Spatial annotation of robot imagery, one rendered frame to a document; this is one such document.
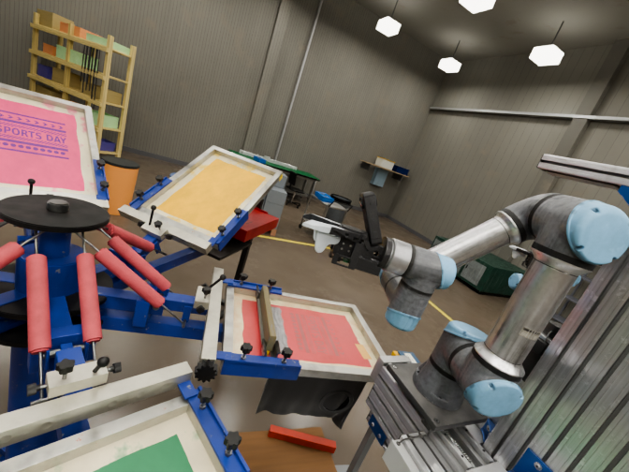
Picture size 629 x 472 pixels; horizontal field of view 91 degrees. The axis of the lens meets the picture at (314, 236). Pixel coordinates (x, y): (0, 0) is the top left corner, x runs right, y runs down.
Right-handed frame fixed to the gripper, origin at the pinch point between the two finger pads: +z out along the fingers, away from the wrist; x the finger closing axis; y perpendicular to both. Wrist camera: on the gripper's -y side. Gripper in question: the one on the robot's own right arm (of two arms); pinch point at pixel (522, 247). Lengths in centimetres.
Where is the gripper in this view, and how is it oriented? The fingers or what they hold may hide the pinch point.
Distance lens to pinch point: 193.8
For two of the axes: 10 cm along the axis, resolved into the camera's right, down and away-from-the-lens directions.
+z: 0.4, -2.8, 9.6
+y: -1.9, 9.4, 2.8
